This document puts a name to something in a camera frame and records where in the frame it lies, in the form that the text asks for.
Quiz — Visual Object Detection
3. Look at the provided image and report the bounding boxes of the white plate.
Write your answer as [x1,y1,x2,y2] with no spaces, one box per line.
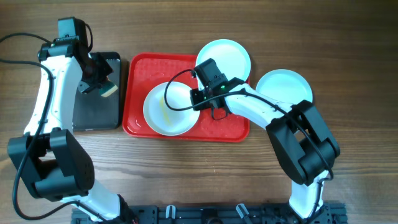
[143,82,200,136]

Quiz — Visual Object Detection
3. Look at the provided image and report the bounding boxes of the red plastic tray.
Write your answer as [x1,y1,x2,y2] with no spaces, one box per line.
[122,53,250,142]

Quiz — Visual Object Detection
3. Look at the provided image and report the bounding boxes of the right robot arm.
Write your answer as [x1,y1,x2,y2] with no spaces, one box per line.
[190,78,340,223]

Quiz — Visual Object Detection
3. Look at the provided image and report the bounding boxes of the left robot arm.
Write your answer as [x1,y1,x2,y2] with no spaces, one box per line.
[7,17,138,223]

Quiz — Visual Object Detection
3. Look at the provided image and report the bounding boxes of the green yellow sponge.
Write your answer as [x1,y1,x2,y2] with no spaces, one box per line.
[99,80,118,98]

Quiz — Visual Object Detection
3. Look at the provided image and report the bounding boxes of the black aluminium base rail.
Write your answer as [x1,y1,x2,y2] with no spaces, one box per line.
[71,202,348,224]

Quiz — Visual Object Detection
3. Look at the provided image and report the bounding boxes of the black rectangular tray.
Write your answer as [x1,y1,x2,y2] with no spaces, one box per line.
[73,52,121,131]

